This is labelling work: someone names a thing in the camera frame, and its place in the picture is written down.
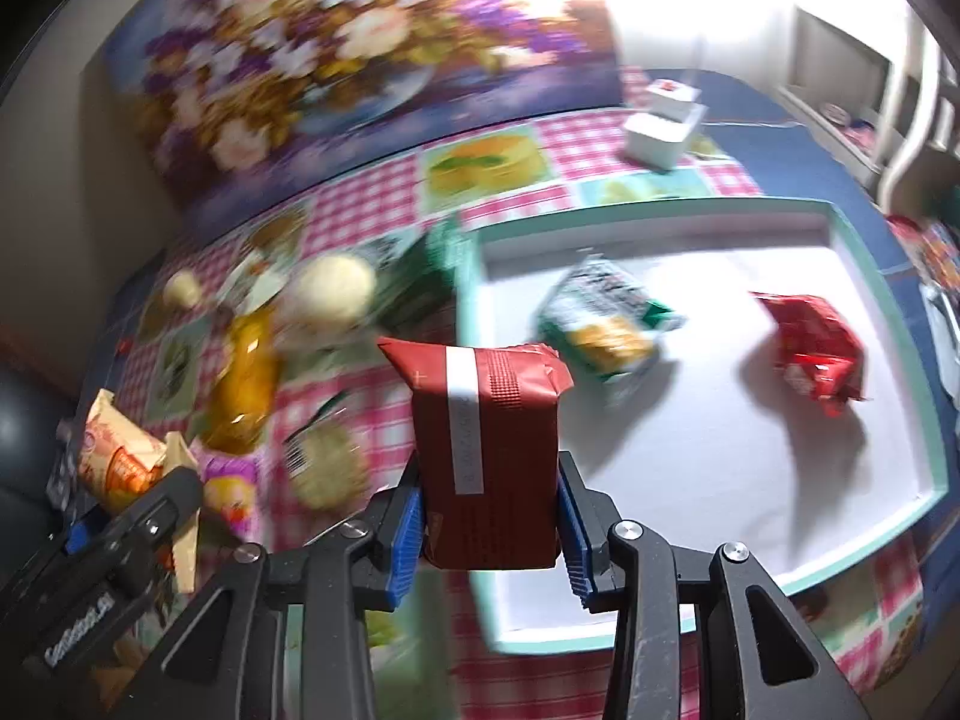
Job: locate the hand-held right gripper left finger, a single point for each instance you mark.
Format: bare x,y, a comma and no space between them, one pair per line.
401,549

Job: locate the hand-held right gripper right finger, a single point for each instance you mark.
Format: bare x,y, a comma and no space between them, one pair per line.
574,549

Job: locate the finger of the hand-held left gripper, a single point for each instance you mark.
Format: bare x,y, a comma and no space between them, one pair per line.
161,502

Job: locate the orange cream snack packet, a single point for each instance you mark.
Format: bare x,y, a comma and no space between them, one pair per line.
120,465

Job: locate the pink snack packet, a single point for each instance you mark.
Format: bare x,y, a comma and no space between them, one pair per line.
229,495

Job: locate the clear round cookie packet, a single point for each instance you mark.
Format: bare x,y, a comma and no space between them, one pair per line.
326,465

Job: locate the dark red white-striped snack packet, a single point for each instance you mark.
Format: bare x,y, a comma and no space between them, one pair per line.
487,465

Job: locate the orange yellow cake packet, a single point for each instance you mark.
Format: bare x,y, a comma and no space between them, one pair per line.
240,382

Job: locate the teal-rimmed white tray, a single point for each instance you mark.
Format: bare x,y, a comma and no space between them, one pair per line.
712,465

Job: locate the small round yellow pastry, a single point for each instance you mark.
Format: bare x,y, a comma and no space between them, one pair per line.
182,289

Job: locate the cream bun clear packet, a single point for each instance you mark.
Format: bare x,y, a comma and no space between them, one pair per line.
334,289

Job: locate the green snack box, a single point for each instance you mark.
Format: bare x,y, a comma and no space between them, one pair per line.
431,262

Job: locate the bright red snack packet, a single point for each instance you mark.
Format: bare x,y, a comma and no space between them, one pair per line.
814,352

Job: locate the pink checkered tablecloth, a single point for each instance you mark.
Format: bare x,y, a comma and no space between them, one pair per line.
352,202

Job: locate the white power strip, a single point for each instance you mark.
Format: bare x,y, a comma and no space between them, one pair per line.
660,139

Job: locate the red patterned object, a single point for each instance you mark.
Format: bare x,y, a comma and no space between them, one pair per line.
930,247

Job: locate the flower painting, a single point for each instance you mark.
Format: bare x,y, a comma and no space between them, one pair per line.
337,52

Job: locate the white shelf unit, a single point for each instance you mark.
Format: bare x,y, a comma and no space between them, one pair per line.
911,90

